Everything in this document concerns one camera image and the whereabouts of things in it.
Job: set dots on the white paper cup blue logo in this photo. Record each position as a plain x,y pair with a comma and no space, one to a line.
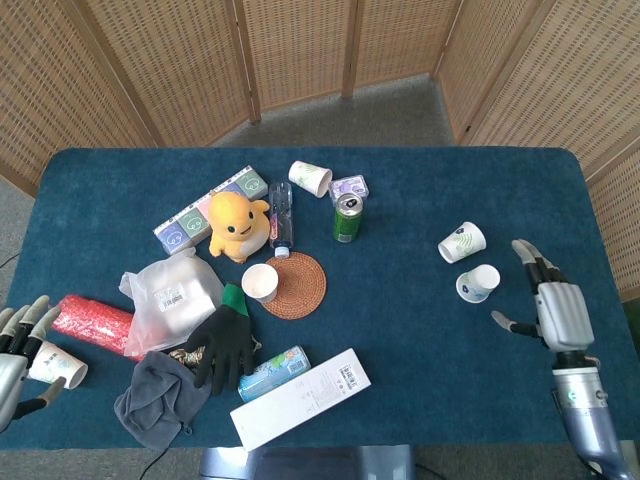
60,367

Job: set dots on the light blue drink can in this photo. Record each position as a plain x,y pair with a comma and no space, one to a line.
272,372

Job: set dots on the grey cloth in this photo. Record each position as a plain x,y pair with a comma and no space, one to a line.
150,400

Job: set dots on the paper cup green fern print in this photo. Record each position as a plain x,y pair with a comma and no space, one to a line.
462,242

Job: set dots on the paper cup green leaf print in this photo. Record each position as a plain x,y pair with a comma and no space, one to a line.
307,176

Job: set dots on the woven rattan folding screen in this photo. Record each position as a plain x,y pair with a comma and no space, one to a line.
175,75

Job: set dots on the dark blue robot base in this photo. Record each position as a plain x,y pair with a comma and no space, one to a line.
310,462

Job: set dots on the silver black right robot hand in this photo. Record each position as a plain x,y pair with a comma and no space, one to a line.
560,315

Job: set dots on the pastel tissue pack row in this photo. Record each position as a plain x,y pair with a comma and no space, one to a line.
185,225

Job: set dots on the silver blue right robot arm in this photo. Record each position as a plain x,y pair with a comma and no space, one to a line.
585,410

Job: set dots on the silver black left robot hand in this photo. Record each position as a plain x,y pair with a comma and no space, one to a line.
10,375

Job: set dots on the black and green work glove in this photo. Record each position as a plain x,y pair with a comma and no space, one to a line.
225,335

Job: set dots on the woven rattan coaster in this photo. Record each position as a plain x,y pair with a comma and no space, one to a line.
300,287

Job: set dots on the paper cup blue flower print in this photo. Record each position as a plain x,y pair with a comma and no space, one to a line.
477,285

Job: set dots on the small purple wipes pack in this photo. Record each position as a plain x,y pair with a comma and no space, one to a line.
350,186

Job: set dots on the clear plastic water bottle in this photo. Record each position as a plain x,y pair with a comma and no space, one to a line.
281,215

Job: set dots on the white translucent plastic bag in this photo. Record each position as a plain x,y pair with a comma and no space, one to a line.
170,300

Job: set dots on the plain white paper cup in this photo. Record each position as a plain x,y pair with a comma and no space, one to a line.
259,281

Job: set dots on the yellow plush dinosaur toy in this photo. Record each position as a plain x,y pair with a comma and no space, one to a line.
235,225

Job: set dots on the green drink can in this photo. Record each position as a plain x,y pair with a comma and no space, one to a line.
346,222

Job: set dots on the red bubble wrap roll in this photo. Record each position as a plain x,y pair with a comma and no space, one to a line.
90,322

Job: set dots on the long white cardboard box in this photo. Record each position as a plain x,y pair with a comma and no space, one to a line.
300,400

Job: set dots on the dark blue table cover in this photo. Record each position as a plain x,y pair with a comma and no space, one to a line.
400,325

